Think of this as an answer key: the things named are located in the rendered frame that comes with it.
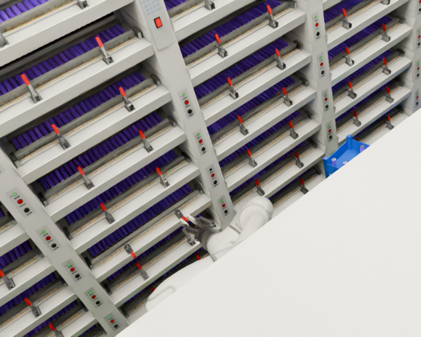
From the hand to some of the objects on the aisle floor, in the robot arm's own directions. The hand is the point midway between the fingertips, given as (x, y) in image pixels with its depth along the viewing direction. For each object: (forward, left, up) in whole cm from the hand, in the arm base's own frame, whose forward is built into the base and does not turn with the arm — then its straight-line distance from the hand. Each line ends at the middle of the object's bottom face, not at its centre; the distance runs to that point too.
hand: (188, 221), depth 186 cm
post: (+9, -24, -58) cm, 63 cm away
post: (-16, -89, -60) cm, 109 cm away
